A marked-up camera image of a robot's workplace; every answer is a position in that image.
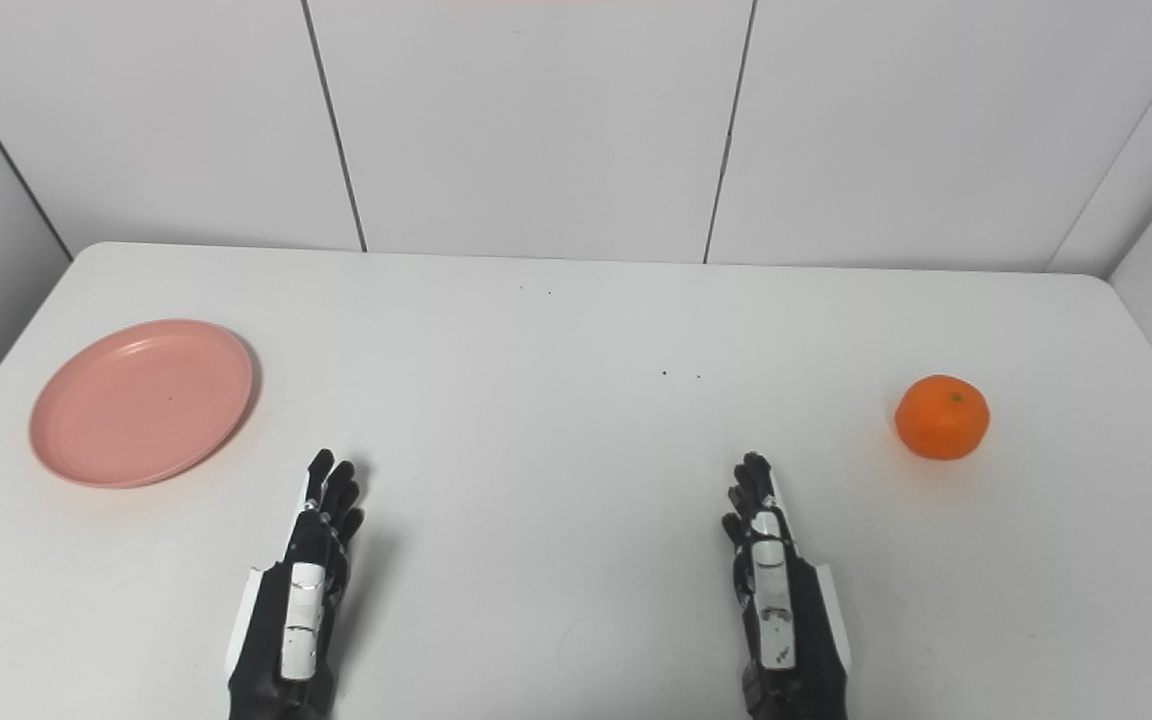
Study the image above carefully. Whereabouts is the orange fruit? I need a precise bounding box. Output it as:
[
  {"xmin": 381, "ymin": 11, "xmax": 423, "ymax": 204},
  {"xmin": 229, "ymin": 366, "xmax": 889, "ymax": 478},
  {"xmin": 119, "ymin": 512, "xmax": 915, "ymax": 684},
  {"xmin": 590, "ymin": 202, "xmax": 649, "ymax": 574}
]
[{"xmin": 894, "ymin": 374, "xmax": 991, "ymax": 462}]

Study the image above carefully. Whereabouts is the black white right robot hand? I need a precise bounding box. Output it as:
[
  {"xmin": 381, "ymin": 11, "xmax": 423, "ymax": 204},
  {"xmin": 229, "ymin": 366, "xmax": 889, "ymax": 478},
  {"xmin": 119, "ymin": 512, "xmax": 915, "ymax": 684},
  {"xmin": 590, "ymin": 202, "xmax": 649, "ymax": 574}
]
[{"xmin": 721, "ymin": 452, "xmax": 853, "ymax": 720}]

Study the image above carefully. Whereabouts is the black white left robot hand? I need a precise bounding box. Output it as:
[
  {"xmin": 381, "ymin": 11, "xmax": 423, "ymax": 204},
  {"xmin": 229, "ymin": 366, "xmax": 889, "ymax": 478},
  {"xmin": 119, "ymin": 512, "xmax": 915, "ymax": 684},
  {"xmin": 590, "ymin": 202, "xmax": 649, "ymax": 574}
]
[{"xmin": 225, "ymin": 449, "xmax": 367, "ymax": 720}]

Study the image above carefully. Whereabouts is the pink round plate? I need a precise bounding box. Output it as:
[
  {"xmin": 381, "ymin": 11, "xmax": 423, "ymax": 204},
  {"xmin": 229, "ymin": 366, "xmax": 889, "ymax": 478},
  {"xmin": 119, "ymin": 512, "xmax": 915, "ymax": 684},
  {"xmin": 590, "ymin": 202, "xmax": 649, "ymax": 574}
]
[{"xmin": 29, "ymin": 319, "xmax": 254, "ymax": 490}]

